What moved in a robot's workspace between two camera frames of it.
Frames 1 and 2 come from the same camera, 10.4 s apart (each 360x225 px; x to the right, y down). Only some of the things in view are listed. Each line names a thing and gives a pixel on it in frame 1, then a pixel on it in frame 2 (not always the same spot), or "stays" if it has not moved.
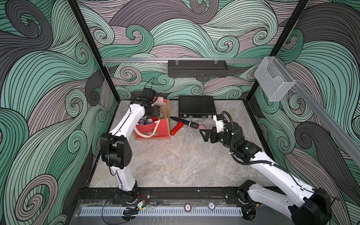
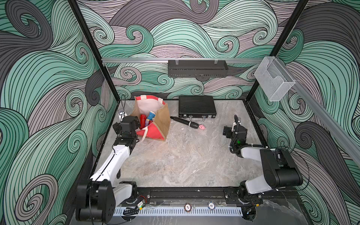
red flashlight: (179, 124) -> (142, 119)
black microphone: (191, 124) stays
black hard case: (196, 106) stays
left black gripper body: (153, 111) -> (116, 128)
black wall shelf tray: (197, 69) stays
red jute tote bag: (156, 127) stays
